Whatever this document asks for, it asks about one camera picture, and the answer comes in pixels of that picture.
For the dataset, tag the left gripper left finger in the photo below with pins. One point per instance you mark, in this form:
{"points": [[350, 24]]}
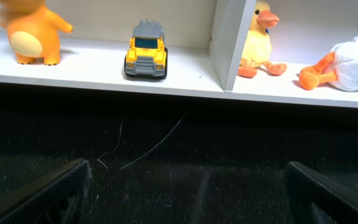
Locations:
{"points": [[42, 199]]}

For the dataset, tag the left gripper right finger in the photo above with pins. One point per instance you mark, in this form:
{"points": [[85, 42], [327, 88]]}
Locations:
{"points": [[322, 202]]}

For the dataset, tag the yellow rubber duck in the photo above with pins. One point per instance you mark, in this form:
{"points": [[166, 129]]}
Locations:
{"points": [[33, 31]]}

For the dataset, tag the grey and yellow toy truck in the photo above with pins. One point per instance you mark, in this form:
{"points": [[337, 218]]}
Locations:
{"points": [[146, 56]]}

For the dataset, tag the white shelf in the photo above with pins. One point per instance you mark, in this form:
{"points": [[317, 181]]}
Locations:
{"points": [[89, 71]]}

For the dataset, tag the white plush duck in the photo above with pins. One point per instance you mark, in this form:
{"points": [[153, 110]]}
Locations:
{"points": [[353, 65]]}

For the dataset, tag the yellow plush duck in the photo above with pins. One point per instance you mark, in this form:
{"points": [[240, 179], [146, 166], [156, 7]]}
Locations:
{"points": [[258, 43]]}

